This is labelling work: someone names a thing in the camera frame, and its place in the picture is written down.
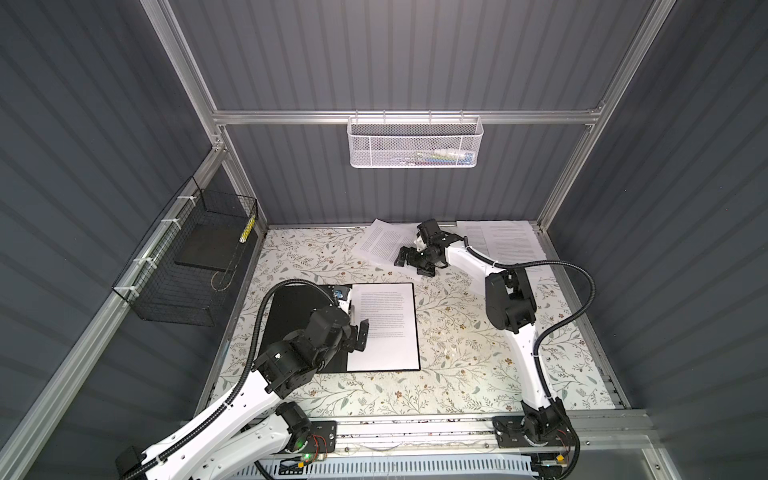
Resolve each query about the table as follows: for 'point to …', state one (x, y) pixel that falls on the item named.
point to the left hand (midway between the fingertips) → (350, 317)
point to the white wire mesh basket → (414, 142)
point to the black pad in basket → (208, 245)
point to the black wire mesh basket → (183, 269)
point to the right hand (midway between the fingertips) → (406, 268)
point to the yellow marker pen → (248, 229)
